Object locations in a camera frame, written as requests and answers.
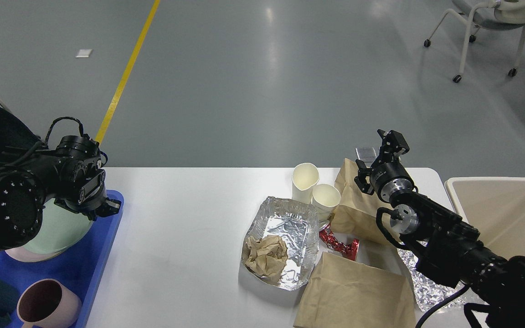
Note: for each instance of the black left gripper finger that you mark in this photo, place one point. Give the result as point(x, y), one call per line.
point(108, 208)
point(75, 206)

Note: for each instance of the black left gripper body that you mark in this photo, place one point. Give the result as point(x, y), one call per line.
point(94, 201)

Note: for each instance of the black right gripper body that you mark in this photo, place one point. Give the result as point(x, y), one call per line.
point(390, 178)

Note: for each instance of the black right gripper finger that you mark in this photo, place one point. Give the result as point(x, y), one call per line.
point(362, 179)
point(392, 147)

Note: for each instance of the mint green plate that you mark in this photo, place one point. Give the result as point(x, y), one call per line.
point(60, 230)

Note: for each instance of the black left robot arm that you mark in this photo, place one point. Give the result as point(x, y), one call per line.
point(72, 175)

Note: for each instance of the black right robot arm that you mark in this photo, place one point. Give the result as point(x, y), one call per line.
point(448, 249)

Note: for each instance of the grey metal floor plate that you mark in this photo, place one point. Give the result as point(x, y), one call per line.
point(367, 155)

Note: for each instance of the brown paper bag rear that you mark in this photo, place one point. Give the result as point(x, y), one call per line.
point(356, 212)

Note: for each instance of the brown paper bag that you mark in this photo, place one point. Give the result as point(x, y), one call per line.
point(356, 212)
point(342, 293)

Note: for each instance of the short white paper cup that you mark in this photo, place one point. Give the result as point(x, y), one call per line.
point(325, 198)

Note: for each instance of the tall white paper cup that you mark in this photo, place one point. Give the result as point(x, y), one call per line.
point(304, 178)

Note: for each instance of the pink plate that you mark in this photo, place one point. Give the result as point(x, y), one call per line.
point(23, 255)

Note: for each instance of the blue plastic tray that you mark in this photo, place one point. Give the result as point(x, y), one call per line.
point(79, 268)

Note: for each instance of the red foil wrapper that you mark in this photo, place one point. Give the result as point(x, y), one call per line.
point(348, 251)

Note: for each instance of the aluminium foil tray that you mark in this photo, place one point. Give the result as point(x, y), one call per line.
point(297, 224)

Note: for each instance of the pink mug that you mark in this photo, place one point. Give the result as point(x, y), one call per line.
point(48, 304)

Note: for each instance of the brown paper bag front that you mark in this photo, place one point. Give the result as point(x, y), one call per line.
point(342, 293)

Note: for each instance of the crumpled brown paper napkin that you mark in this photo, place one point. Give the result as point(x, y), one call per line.
point(266, 256)

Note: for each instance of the crumpled aluminium foil sheet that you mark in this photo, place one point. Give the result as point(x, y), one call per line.
point(428, 293)

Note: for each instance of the beige plastic bin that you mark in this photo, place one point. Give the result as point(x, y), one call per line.
point(496, 207)

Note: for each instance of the grey office chair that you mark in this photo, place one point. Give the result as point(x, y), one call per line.
point(492, 15)

